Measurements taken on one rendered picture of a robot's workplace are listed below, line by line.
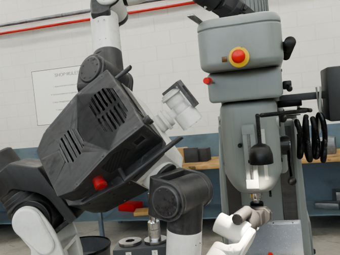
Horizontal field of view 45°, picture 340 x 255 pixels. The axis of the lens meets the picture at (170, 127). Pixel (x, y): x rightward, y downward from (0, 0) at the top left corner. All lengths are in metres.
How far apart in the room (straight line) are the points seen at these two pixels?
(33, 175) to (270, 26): 0.80
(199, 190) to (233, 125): 0.43
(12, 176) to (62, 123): 0.22
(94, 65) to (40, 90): 5.47
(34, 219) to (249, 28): 0.81
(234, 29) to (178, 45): 4.60
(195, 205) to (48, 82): 5.69
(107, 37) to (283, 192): 1.04
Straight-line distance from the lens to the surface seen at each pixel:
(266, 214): 1.47
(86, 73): 1.21
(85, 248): 3.61
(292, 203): 1.90
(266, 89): 1.35
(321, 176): 5.80
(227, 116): 1.40
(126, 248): 1.63
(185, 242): 1.05
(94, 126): 1.00
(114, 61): 1.26
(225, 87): 1.36
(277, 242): 1.91
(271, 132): 1.40
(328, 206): 5.29
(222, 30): 1.28
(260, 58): 1.26
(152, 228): 1.63
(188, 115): 1.12
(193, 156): 5.30
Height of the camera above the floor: 1.64
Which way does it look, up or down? 3 degrees down
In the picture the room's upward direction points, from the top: 6 degrees counter-clockwise
